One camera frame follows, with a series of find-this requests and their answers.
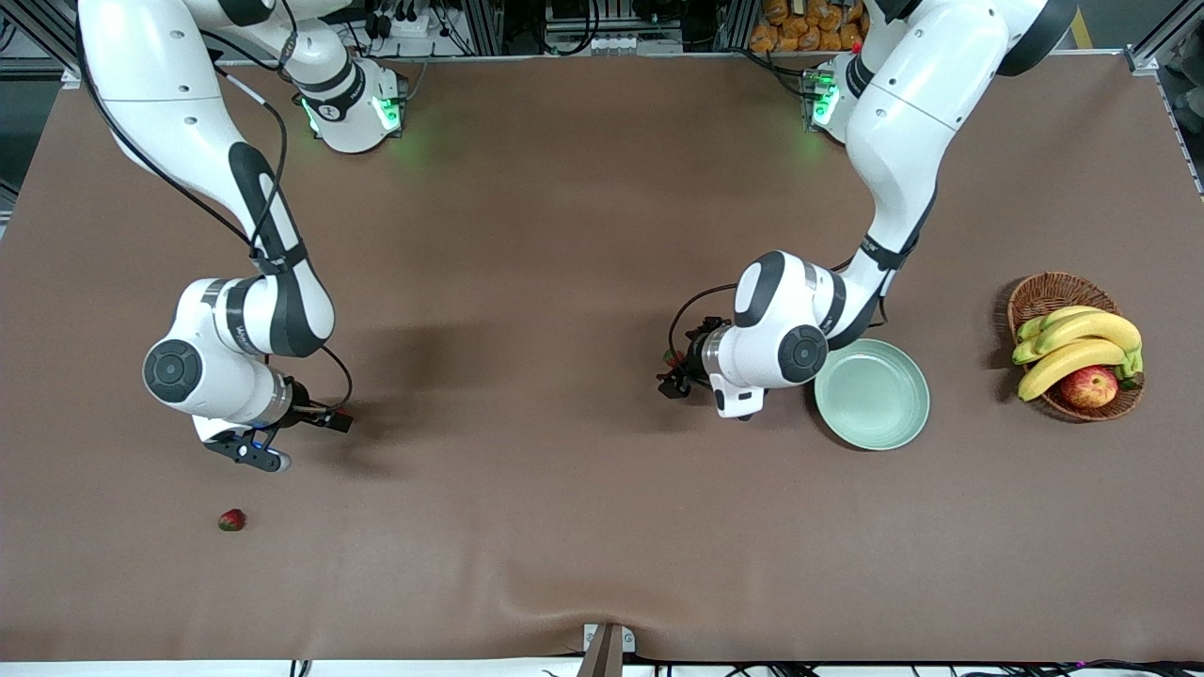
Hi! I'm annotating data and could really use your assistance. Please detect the pale green plate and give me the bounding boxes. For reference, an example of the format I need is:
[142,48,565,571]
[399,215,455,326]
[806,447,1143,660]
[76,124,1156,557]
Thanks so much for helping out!
[814,338,931,452]

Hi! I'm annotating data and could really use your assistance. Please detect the aluminium frame rail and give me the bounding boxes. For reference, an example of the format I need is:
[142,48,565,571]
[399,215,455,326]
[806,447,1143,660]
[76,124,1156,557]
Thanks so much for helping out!
[0,0,84,91]
[1127,19,1204,198]

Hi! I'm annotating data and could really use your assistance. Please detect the white power strip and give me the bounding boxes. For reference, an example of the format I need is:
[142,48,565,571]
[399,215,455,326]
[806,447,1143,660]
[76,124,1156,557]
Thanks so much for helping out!
[376,5,434,39]

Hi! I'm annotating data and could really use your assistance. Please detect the greenish yellow banana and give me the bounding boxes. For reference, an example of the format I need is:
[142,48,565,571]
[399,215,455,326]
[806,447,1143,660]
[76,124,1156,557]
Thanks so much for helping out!
[1017,306,1106,343]

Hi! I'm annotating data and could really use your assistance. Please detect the red apple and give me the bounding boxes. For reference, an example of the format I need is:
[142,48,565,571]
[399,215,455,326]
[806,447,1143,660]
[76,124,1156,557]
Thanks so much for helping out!
[1060,366,1120,410]

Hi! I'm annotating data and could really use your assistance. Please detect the large yellow banana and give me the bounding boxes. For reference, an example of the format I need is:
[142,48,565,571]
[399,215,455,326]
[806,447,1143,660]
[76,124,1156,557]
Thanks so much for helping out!
[1033,311,1143,358]

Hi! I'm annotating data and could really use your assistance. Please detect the brown table cover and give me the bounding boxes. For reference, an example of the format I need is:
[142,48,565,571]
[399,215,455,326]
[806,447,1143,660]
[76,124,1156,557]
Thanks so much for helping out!
[0,52,1204,664]

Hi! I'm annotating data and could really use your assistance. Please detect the brown wicker basket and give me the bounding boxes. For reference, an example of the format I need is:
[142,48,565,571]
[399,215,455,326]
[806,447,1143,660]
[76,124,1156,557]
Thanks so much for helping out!
[1006,272,1147,423]

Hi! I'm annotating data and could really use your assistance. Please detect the pile of orange packaged buns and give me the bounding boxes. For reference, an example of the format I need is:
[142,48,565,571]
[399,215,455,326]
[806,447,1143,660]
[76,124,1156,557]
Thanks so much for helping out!
[750,0,868,54]

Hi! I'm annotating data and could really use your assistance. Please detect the aluminium frame post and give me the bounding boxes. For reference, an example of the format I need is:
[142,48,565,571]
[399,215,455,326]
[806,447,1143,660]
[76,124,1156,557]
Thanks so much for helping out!
[720,0,761,53]
[466,0,504,55]

